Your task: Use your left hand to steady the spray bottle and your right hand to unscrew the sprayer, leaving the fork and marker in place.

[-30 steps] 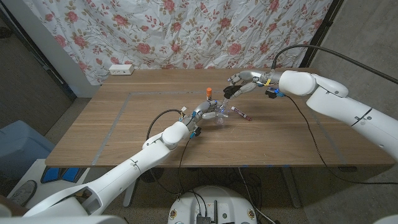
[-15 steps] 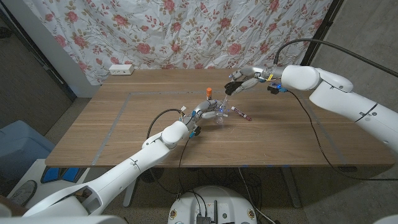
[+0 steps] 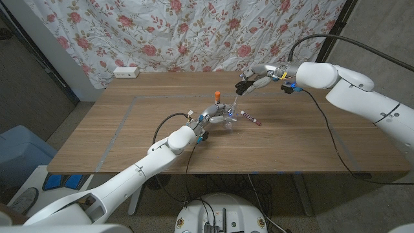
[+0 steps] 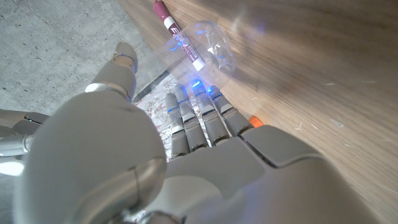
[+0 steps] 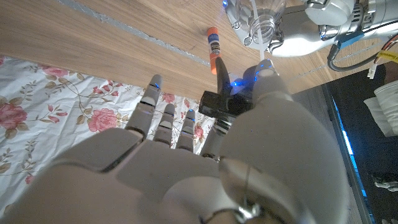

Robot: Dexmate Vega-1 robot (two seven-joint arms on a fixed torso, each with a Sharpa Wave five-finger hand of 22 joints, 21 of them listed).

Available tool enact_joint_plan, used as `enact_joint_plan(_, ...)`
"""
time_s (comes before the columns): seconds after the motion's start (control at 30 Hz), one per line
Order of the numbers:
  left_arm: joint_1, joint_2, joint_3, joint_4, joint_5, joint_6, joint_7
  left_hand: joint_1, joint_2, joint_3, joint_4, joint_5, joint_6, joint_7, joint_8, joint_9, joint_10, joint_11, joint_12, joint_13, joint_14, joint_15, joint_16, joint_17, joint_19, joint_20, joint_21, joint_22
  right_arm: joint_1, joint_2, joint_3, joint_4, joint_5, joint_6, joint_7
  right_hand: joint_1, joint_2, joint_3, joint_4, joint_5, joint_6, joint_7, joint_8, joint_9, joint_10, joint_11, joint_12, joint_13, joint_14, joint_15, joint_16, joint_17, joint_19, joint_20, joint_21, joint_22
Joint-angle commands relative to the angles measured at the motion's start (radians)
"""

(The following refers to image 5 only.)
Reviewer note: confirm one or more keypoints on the floral fabric backdrop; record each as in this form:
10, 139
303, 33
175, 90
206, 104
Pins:
46, 109

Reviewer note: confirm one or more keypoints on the grey tape outline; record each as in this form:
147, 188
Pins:
140, 32

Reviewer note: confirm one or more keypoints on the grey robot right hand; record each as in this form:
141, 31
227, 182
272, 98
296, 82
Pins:
186, 180

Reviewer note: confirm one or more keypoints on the orange-capped glue stick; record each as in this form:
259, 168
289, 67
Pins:
214, 43

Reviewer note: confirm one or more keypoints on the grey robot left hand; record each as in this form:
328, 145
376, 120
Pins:
311, 34

